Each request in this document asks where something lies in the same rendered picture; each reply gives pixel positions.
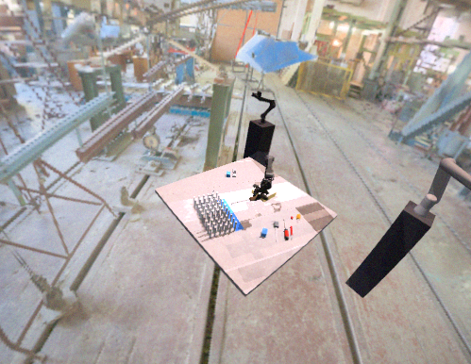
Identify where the blue flat strip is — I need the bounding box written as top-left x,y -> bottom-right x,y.
221,199 -> 244,231

